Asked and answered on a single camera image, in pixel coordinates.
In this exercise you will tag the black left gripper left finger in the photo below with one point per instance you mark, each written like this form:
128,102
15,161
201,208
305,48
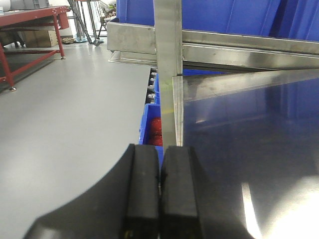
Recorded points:
124,204

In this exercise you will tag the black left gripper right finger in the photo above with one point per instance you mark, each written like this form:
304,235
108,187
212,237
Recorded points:
191,207

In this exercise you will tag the blue bin with red parts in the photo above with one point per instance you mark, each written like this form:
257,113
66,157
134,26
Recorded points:
150,127

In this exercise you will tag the red metal workbench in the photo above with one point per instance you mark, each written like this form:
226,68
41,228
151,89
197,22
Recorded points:
23,20

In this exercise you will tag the cardboard box under workbench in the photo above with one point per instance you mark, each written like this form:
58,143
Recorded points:
40,38

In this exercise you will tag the blue crate upper left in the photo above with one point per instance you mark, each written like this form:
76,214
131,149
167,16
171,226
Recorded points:
248,17

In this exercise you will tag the blue crate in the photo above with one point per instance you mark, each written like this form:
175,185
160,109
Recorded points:
297,19
248,17

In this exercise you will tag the blue crate upper right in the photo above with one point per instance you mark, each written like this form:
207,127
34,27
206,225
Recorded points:
297,19

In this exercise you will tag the stainless steel shelf frame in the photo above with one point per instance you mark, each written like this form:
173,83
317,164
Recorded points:
210,80

